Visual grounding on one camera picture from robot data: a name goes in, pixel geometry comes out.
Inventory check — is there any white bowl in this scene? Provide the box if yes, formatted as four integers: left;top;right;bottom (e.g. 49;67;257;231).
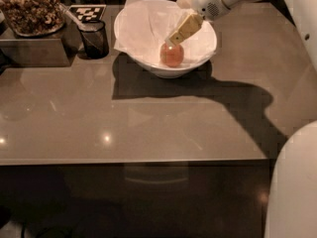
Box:
113;0;218;79

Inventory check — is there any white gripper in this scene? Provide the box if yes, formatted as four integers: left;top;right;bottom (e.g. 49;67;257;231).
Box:
165;0;230;47

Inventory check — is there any black white marker tag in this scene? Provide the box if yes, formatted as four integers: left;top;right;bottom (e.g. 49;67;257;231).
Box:
69;4;106;22

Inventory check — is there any glass bowl of snacks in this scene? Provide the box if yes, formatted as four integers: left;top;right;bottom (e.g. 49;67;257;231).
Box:
0;0;64;37

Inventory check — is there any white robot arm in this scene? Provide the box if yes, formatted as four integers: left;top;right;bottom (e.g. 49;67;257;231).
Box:
166;0;317;238

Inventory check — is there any grey metal box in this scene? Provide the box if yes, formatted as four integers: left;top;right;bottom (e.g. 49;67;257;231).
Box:
0;20;81;67

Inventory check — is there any red orange apple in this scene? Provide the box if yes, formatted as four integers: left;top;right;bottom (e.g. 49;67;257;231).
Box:
159;44;184;67

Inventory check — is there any white spoon in cup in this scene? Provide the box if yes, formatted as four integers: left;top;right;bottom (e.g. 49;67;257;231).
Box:
58;3;86;31

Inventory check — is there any white paper liner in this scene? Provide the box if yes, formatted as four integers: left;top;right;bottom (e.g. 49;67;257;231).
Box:
113;0;217;66

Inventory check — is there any black mesh pen cup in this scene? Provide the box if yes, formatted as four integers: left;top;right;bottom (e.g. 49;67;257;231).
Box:
78;20;109;59

